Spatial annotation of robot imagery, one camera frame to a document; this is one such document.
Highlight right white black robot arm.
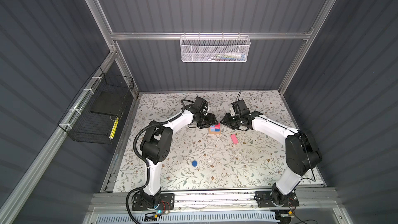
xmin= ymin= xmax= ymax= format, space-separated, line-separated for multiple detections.
xmin=221 ymin=100 xmax=322 ymax=206

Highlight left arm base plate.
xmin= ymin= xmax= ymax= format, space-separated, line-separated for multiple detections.
xmin=131 ymin=192 xmax=175 ymax=211

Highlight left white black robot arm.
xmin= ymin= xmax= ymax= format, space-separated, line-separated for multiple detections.
xmin=133 ymin=96 xmax=218 ymax=206

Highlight black pad in basket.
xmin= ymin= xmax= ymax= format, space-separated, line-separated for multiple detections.
xmin=90 ymin=92 xmax=126 ymax=117

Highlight white wire mesh basket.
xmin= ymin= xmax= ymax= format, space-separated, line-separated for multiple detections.
xmin=179 ymin=34 xmax=251 ymax=63

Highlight markers in white basket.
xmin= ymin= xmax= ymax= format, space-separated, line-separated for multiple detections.
xmin=206 ymin=52 xmax=247 ymax=62

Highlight white ventilated cable duct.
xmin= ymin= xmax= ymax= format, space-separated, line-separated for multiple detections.
xmin=94 ymin=211 xmax=277 ymax=224

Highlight black wire basket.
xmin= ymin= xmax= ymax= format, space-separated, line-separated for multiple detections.
xmin=58 ymin=67 xmax=135 ymax=145

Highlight yellow marker in basket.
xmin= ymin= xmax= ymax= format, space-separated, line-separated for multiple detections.
xmin=109 ymin=117 xmax=119 ymax=140

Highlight left black corrugated cable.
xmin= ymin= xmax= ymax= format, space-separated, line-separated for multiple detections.
xmin=125 ymin=99 xmax=195 ymax=224

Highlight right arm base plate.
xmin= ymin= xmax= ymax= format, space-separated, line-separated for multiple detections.
xmin=254 ymin=190 xmax=300 ymax=207

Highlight floral patterned table mat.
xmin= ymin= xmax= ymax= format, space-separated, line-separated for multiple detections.
xmin=112 ymin=91 xmax=324 ymax=193

